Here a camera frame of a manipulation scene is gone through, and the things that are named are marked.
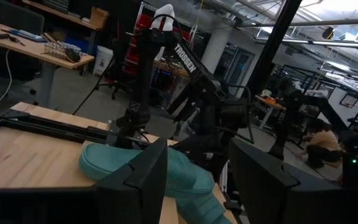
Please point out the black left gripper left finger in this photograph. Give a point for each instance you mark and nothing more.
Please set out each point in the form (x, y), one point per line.
(141, 183)

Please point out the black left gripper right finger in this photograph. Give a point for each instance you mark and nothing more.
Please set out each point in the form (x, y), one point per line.
(259, 180)

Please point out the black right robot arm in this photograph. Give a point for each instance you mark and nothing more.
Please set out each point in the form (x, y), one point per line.
(185, 59)

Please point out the person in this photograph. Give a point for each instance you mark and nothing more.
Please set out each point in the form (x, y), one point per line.
(322, 143)

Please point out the black chair with red base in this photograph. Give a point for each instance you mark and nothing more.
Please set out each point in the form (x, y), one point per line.
(117, 71)

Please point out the white waste bin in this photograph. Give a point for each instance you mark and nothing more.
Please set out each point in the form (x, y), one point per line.
(102, 60)

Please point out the red metal shelving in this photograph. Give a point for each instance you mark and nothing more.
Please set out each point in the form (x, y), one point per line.
(134, 53)

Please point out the wooden desk with grey legs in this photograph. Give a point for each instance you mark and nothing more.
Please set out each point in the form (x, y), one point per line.
(36, 49)

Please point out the cardboard box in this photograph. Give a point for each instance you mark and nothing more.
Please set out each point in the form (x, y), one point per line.
(99, 17)

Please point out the wooden workbench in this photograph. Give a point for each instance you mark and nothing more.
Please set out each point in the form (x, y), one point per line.
(61, 14)

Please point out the blue flat case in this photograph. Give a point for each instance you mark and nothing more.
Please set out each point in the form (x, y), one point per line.
(26, 35)

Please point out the black office chair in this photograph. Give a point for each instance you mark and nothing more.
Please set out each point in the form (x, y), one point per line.
(17, 18)

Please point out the black rig frame post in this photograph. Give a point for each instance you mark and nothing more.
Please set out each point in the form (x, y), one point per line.
(275, 40)

